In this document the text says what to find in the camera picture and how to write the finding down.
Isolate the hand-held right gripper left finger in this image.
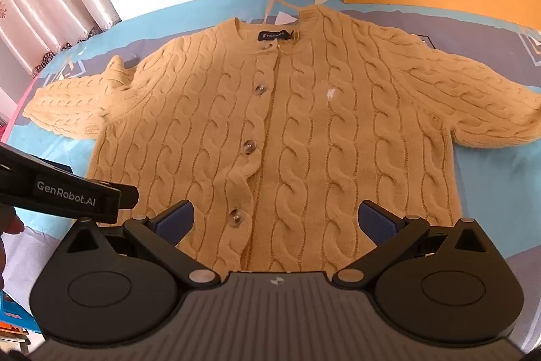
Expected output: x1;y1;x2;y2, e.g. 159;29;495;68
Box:
63;200;225;288

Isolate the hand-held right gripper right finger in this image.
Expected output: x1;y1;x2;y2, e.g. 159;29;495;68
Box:
333;200;487;288

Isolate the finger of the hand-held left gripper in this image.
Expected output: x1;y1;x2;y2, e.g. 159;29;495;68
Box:
120;185;140;210

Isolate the tan cable-knit cardigan sweater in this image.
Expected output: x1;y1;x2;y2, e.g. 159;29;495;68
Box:
23;3;541;275

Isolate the person's left hand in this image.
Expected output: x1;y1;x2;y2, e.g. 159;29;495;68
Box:
0;204;24;275

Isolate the blue grey patterned bed sheet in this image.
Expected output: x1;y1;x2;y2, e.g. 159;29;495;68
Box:
0;0;541;345

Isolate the blue plastic crate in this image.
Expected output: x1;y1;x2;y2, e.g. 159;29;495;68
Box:
0;288;35;330

